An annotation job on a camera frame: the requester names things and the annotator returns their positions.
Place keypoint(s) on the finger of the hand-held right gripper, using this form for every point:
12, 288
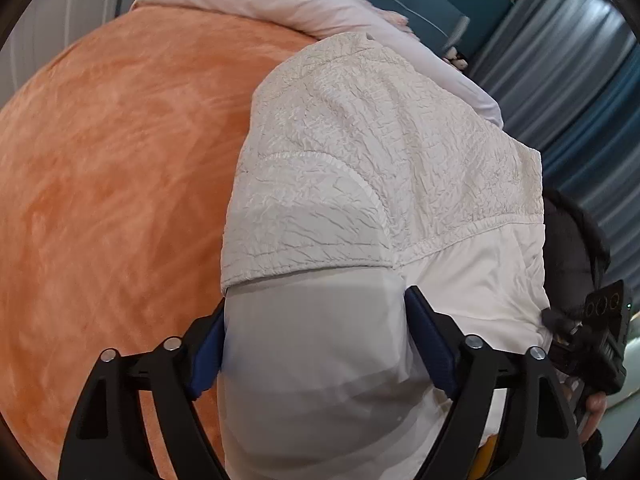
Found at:
572, 342

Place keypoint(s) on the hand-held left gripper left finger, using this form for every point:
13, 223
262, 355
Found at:
207, 355

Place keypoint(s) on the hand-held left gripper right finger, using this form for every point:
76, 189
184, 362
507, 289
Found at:
430, 340

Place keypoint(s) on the white crinkled garment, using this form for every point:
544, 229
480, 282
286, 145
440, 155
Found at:
375, 160

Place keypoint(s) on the person's right hand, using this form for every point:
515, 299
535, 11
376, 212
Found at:
595, 407

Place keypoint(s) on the person's dark fuzzy clothing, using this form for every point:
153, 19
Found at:
575, 245

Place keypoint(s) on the orange plush blanket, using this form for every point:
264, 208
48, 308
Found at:
125, 160

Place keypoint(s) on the grey curtain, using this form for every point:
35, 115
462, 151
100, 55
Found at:
565, 85

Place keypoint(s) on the small white bedside items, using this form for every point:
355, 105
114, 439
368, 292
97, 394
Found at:
456, 57

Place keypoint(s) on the grey bedside object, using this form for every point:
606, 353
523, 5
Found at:
461, 30

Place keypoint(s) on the pink pillow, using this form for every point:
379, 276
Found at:
400, 21

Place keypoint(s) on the bedside table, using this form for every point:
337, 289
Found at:
125, 1

